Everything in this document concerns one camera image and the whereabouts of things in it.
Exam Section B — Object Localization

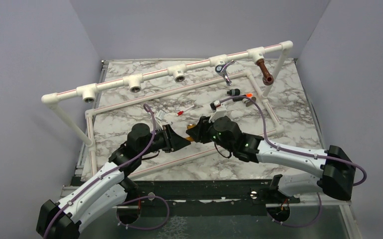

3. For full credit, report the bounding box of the yellow water faucet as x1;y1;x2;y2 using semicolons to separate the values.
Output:
185;123;196;143

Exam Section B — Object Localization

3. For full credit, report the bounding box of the small black grey fitting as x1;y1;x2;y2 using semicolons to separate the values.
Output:
227;89;241;96

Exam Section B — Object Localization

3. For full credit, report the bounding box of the black faucet orange handle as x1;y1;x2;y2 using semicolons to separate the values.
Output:
243;93;256;107

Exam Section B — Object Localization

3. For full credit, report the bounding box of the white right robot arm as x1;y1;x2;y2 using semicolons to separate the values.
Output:
186;117;356;203

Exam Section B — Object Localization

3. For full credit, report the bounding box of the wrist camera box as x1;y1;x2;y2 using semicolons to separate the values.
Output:
209;101;226;122
155;110;166;122

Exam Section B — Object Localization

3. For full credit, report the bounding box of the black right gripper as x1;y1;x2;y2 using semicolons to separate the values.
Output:
187;115;234;152

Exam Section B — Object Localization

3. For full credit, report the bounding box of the chrome lever faucet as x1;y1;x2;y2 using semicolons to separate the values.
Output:
215;60;235;86

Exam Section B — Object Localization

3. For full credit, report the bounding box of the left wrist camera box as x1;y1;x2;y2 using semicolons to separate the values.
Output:
155;110;166;122

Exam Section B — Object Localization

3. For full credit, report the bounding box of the white PVC pipe frame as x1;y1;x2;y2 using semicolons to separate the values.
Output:
41;40;293;175

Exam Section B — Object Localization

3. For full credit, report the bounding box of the brown water faucet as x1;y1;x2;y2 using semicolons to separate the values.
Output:
255;58;274;86

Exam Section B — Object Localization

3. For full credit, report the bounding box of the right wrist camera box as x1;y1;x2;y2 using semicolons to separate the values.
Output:
209;101;226;122

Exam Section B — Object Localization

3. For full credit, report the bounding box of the red capped white pen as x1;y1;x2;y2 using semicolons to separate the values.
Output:
177;105;195;116

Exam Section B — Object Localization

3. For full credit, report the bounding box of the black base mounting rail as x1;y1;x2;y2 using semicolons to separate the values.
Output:
111;179;300;223

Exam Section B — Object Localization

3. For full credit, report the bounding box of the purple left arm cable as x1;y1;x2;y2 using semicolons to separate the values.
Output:
42;104;171;239

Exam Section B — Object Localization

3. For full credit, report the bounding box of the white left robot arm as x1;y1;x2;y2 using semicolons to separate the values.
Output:
36;123;191;239

